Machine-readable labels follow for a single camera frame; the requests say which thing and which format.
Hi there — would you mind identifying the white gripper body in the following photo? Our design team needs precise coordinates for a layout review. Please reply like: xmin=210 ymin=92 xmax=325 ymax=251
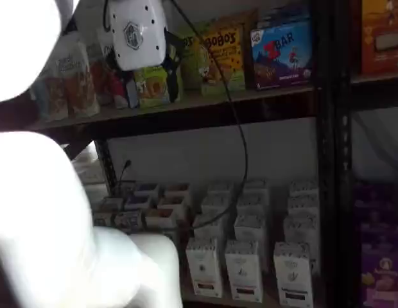
xmin=106 ymin=0 xmax=168 ymax=72

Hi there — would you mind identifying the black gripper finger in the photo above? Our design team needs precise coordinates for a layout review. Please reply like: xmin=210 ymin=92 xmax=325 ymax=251
xmin=166 ymin=62 xmax=184 ymax=103
xmin=163 ymin=29 xmax=184 ymax=65

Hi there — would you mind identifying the white pantry box green strip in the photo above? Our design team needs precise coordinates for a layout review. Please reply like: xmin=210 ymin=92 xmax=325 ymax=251
xmin=273 ymin=242 xmax=315 ymax=307

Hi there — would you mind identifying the green Bobo's box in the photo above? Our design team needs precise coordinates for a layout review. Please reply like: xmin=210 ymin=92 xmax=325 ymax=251
xmin=133 ymin=65 xmax=171 ymax=108
xmin=178 ymin=24 xmax=207 ymax=91

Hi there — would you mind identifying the orange Bobo's box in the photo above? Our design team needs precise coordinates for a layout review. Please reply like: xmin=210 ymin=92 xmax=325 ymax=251
xmin=214 ymin=9 xmax=260 ymax=90
xmin=198 ymin=26 xmax=247 ymax=96

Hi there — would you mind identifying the small box orange label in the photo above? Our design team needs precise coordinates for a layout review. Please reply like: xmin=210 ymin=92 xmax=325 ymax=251
xmin=144 ymin=208 xmax=177 ymax=229
xmin=163 ymin=182 xmax=191 ymax=197
xmin=157 ymin=195 xmax=186 ymax=210

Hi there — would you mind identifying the blue Z Bar box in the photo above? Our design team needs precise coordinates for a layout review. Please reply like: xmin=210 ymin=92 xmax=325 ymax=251
xmin=255 ymin=6 xmax=312 ymax=31
xmin=250 ymin=25 xmax=315 ymax=92

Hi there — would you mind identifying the white floral pantry box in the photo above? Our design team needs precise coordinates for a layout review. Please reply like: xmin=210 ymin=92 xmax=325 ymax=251
xmin=198 ymin=204 xmax=229 ymax=223
xmin=185 ymin=237 xmax=224 ymax=298
xmin=240 ymin=189 xmax=269 ymax=203
xmin=233 ymin=214 xmax=267 ymax=242
xmin=288 ymin=179 xmax=319 ymax=198
xmin=203 ymin=191 xmax=232 ymax=208
xmin=283 ymin=216 xmax=319 ymax=255
xmin=193 ymin=220 xmax=226 ymax=241
xmin=237 ymin=200 xmax=268 ymax=217
xmin=287 ymin=196 xmax=320 ymax=219

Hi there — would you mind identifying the small box dark label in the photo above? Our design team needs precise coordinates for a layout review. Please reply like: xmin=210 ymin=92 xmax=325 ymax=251
xmin=92 ymin=210 xmax=116 ymax=227
xmin=101 ymin=196 xmax=126 ymax=212

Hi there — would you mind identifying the black metal shelf rack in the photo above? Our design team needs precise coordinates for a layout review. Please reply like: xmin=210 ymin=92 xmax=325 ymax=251
xmin=334 ymin=0 xmax=398 ymax=308
xmin=25 ymin=0 xmax=335 ymax=308

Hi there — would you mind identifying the white pantry box pink strip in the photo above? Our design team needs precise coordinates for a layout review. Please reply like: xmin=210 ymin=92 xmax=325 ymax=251
xmin=224 ymin=239 xmax=264 ymax=304

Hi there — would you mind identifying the large orange snack box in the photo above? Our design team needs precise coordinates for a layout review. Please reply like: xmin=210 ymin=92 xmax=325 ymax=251
xmin=361 ymin=0 xmax=398 ymax=76

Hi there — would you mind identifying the purple Annie's box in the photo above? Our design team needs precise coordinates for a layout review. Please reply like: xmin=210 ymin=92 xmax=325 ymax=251
xmin=356 ymin=220 xmax=398 ymax=248
xmin=361 ymin=243 xmax=398 ymax=308
xmin=352 ymin=182 xmax=396 ymax=223

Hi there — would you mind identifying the purely elizabeth bag red label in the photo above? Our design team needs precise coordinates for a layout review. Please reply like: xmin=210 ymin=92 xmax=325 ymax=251
xmin=96 ymin=28 xmax=139 ymax=108

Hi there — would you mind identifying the purely elizabeth bag orange label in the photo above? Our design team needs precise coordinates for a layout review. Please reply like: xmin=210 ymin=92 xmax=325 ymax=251
xmin=54 ymin=38 xmax=101 ymax=118
xmin=86 ymin=41 xmax=114 ymax=105

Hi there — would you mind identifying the purely elizabeth bag blue label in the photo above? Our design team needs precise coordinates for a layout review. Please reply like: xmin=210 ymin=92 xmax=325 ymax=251
xmin=28 ymin=62 xmax=71 ymax=123

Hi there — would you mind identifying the dark brown sofa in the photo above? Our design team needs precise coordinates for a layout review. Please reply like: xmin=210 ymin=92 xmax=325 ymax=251
xmin=0 ymin=99 xmax=39 ymax=133

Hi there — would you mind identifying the thin black plug cable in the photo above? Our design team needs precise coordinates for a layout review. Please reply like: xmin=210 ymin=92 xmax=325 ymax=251
xmin=117 ymin=159 xmax=133 ymax=193

